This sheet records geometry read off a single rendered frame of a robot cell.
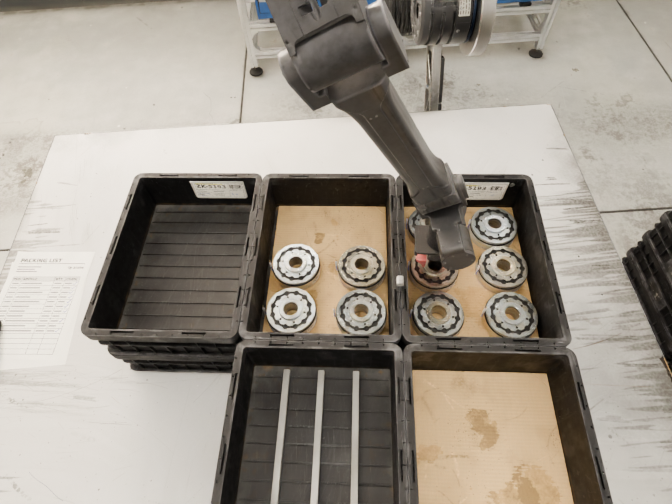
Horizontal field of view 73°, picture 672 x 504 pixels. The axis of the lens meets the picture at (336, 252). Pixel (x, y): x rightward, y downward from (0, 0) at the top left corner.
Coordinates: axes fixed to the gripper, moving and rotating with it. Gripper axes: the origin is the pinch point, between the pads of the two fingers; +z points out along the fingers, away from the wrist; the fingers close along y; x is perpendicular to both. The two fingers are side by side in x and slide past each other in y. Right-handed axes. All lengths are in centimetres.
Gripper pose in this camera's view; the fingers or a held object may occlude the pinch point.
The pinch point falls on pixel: (435, 263)
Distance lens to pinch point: 98.7
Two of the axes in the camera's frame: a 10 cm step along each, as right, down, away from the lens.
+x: 1.0, -8.5, 5.2
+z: 0.5, 5.3, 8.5
